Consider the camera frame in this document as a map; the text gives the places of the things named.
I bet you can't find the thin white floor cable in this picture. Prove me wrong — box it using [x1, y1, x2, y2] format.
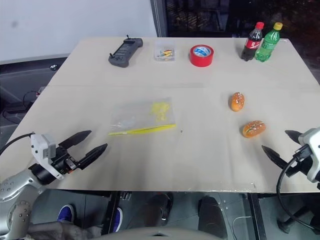
[232, 215, 252, 226]

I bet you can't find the grey fabric bundle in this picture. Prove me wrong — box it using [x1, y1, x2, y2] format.
[27, 221, 104, 240]

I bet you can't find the black table frame leg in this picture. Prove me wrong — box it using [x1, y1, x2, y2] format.
[101, 191, 120, 236]
[247, 192, 266, 240]

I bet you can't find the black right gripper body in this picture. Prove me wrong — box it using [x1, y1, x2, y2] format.
[284, 156, 313, 177]

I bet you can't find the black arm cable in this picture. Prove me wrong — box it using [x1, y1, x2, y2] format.
[0, 133, 35, 155]
[275, 144, 320, 232]

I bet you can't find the red-cap cola bottle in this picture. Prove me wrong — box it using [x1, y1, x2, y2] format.
[241, 21, 265, 62]

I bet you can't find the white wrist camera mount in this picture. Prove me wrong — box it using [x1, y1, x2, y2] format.
[30, 133, 65, 181]
[298, 127, 320, 183]

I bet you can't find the thin dark wire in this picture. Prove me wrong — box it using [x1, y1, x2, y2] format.
[23, 85, 47, 107]

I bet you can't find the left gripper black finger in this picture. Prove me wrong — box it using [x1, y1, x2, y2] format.
[59, 129, 92, 152]
[78, 143, 109, 171]

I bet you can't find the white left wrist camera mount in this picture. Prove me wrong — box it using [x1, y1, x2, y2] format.
[30, 133, 65, 181]

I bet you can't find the red tape roll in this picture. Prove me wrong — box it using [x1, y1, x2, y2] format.
[189, 44, 215, 68]

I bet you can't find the dark grey furniture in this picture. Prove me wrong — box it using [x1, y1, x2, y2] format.
[0, 56, 69, 126]

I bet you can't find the clear yellow-zip plastic bag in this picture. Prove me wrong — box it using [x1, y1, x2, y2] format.
[107, 96, 177, 137]

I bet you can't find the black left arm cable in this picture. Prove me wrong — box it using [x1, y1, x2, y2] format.
[0, 133, 35, 155]

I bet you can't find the blue sneaker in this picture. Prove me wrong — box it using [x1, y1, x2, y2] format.
[113, 207, 124, 232]
[57, 204, 76, 225]

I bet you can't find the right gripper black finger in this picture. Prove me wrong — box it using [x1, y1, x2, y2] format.
[284, 129, 304, 145]
[261, 145, 289, 172]

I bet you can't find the clear plastic parts box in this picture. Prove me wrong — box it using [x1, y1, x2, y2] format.
[153, 39, 177, 62]

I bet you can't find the dark grey remote controller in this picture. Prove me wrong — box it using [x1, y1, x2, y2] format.
[108, 34, 144, 68]

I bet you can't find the yellow-cap green soda bottle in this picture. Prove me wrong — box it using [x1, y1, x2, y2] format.
[254, 22, 284, 63]

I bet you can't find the grey window frame post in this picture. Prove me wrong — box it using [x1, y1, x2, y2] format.
[149, 0, 171, 38]

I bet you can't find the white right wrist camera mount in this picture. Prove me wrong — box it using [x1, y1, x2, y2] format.
[298, 127, 320, 183]

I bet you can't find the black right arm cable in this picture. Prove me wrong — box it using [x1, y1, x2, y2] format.
[275, 144, 320, 232]

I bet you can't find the black wheeled chair base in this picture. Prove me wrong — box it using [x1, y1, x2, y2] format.
[276, 209, 320, 234]

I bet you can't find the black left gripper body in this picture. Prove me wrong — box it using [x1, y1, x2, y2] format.
[51, 145, 85, 175]

